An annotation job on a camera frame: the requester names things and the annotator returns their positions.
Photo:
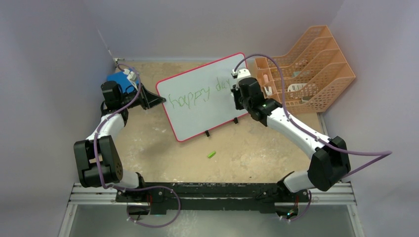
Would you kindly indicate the white remote in organizer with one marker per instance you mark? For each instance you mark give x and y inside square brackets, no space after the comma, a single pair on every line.
[296,87]

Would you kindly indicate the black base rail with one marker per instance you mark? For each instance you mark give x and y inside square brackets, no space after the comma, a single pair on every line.
[266,198]

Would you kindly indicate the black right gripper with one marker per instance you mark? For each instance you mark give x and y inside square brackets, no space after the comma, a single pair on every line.
[236,92]

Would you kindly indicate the aluminium frame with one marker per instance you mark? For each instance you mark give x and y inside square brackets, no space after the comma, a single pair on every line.
[246,152]

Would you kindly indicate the white stapler in organizer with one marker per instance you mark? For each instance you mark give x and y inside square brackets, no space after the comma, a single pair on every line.
[268,90]

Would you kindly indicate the blue box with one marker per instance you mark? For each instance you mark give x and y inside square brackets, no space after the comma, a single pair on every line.
[121,79]

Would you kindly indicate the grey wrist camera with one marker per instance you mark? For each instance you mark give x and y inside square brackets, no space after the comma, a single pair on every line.
[240,74]
[131,77]

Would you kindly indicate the green marker cap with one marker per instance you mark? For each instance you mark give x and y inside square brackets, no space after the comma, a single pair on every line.
[210,155]

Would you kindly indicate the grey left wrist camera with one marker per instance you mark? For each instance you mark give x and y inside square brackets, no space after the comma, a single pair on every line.
[131,77]

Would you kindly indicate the orange plastic desk organizer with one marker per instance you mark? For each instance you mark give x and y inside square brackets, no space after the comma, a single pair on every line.
[315,59]

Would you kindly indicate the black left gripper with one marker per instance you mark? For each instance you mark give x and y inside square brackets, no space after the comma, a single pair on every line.
[147,99]

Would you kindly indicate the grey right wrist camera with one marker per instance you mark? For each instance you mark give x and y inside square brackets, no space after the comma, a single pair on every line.
[240,74]

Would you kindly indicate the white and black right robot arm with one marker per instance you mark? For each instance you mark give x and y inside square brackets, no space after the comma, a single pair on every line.
[329,161]

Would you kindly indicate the pink framed whiteboard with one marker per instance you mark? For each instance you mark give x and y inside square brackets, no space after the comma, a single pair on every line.
[200,99]

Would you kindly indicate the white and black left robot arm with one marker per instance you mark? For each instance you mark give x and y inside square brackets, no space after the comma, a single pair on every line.
[97,159]

